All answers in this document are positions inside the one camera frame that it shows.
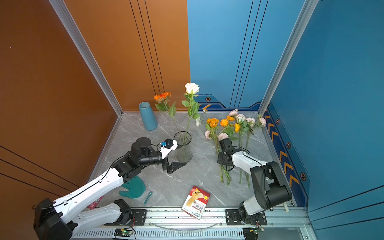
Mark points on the white ranunculus flower stem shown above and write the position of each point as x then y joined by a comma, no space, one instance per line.
198,122

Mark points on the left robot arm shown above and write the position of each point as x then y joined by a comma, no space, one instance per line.
67,216

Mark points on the cream white rose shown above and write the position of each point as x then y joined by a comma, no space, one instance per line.
190,103

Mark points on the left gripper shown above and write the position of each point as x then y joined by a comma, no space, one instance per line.
174,166

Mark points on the green rubber glove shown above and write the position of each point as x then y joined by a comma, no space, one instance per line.
136,189

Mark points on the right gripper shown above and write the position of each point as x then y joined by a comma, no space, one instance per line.
219,160

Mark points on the green circuit board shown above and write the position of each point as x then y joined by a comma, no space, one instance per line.
124,233

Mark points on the orange flower bunch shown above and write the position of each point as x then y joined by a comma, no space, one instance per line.
227,125

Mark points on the clear glass vase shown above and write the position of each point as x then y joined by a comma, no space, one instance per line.
183,151

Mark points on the red and white box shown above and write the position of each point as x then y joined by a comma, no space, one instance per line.
196,202

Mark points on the pink rose bunch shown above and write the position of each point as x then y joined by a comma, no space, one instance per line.
245,126

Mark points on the pink peony flower stem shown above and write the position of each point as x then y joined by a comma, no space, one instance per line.
216,138

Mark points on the orange gerbera flower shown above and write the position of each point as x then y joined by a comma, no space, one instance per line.
162,104

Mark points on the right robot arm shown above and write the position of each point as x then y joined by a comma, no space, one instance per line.
270,185

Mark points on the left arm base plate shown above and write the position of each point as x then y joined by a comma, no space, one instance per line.
133,218

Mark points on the pink snack packet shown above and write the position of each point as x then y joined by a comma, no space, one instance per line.
94,204

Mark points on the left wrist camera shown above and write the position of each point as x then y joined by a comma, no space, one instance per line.
167,146

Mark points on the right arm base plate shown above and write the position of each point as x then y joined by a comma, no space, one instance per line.
240,217

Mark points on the teal cylindrical vase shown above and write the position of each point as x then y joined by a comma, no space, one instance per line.
148,117

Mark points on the right circuit board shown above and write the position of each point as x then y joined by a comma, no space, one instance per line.
252,233

